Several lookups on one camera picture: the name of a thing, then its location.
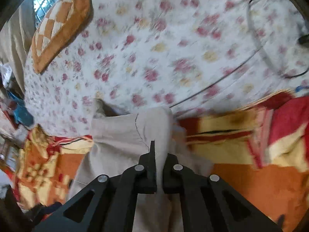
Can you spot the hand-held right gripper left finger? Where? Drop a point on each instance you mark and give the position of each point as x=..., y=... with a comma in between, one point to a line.
x=148, y=171

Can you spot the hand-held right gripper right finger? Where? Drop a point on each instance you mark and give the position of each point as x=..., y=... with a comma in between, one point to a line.
x=170, y=174

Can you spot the beige garment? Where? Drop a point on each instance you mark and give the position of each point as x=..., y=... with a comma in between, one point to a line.
x=115, y=137

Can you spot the orange red yellow blanket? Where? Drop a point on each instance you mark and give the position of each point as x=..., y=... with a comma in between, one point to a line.
x=241, y=186

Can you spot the blue plastic bag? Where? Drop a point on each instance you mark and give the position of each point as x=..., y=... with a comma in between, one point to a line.
x=21, y=116

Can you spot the floral bedsheet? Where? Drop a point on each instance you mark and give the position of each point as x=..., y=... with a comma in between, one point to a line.
x=157, y=41

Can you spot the beige curtain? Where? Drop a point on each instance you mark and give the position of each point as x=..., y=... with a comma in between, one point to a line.
x=17, y=41

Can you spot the orange checked pillow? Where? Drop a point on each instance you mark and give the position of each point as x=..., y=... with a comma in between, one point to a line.
x=72, y=17

